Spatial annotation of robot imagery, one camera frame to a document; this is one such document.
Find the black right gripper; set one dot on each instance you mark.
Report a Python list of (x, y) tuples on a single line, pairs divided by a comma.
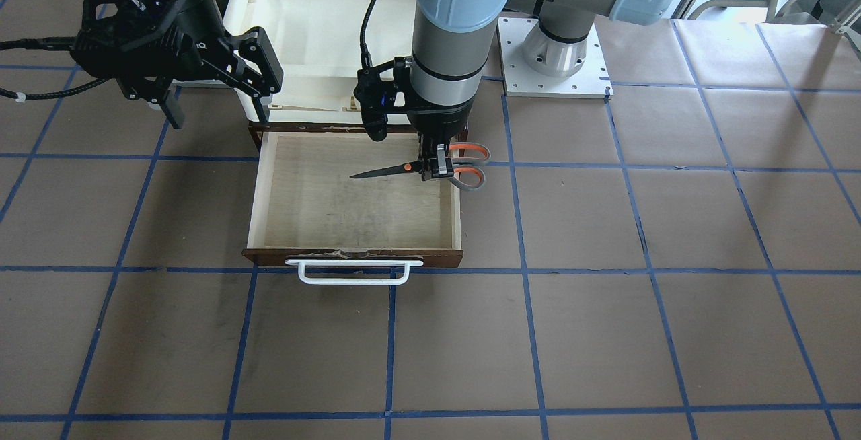
[(199, 27)]

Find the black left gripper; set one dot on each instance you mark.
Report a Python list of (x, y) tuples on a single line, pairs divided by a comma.
[(442, 120)]

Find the orange grey handled scissors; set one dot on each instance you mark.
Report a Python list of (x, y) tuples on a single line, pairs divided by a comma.
[(461, 165)]

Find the wooden drawer with white handle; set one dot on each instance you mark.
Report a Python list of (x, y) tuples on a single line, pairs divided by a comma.
[(311, 213)]

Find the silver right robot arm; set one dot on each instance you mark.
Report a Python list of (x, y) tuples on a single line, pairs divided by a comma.
[(147, 44)]

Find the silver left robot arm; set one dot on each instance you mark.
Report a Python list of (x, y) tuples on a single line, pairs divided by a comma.
[(452, 39)]

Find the cream plastic tray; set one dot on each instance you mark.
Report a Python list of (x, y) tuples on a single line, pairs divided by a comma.
[(317, 43)]

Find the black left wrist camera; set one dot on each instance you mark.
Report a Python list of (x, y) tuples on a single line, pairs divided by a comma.
[(376, 92)]

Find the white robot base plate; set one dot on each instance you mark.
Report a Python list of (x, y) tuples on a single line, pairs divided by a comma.
[(537, 66)]

